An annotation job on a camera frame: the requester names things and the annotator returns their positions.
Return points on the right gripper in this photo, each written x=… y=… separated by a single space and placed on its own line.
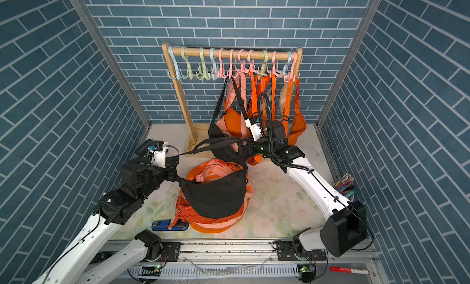
x=252 y=147

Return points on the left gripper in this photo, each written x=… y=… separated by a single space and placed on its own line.
x=170 y=172

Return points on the dark red-orange bag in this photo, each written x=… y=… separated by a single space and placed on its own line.
x=186 y=213

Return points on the large pink sling bag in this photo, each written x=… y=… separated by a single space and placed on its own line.
x=249 y=188

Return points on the black sling bag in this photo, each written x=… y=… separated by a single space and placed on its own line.
x=217 y=189
x=214 y=131

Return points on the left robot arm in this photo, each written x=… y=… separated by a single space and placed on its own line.
x=140 y=177

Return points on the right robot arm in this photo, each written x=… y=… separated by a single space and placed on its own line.
x=345 y=221

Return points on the orange bag behind black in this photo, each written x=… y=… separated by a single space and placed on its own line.
x=258 y=85

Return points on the far right orange bag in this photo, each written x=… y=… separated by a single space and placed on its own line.
x=299 y=124

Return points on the green hook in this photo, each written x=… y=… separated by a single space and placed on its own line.
x=202 y=69
x=190 y=75

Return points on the blue black stapler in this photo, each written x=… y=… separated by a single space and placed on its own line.
x=164 y=225

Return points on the pink pen cup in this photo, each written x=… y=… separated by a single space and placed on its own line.
x=346 y=186

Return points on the wooden hanging rack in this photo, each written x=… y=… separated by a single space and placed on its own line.
x=230 y=62

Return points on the red white marker pen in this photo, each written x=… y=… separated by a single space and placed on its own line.
x=350 y=270

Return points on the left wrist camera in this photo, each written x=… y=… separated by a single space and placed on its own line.
x=157 y=153

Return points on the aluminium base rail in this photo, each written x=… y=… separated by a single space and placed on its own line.
x=190 y=260

